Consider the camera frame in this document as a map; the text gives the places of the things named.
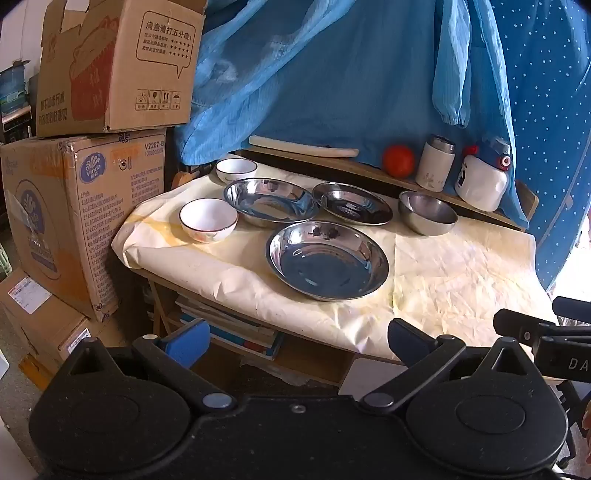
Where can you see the steel plate with oval sticker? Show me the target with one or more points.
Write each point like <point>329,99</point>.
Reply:
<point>353,203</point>

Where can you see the small cardboard box white label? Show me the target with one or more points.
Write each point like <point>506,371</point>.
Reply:
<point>27,295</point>
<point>92,339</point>

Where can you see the stack of books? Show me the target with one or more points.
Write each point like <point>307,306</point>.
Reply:
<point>231,327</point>

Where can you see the white rolled stick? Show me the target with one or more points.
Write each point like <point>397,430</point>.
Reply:
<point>300,146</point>

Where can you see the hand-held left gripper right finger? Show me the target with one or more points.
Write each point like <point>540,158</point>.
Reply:
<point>408,339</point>

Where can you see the cream table cloth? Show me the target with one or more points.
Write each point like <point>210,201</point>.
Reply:
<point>461,277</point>

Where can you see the white bowl with red rim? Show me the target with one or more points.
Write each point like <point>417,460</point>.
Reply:
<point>236,170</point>
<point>207,221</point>

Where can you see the white plastic object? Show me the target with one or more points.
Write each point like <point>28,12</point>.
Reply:
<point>11,447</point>

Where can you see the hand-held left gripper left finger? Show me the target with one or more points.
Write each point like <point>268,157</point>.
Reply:
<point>187,344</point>

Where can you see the light blue garment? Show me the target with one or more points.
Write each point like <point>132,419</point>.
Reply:
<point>323,69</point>

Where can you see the large cardboard box blue logo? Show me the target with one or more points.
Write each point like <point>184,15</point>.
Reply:
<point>69,207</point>

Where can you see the white thermos cup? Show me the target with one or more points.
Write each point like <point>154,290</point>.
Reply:
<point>434,166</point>

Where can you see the wooden chair back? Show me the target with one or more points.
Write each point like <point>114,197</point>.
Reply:
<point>182,179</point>

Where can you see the red tomato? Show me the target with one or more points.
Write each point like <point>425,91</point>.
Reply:
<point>398,161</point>

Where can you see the blue polka dot cloth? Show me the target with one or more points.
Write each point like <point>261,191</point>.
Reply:
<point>554,138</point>

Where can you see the printed cardboard box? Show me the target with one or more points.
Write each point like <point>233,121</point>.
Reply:
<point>115,69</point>

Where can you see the blue plastic container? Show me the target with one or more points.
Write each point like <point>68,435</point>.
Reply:
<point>14,90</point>

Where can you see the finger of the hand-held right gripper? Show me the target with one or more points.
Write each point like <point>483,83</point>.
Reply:
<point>521,325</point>
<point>575,308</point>

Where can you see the steel bowl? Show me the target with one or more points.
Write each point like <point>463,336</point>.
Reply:
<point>427,212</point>

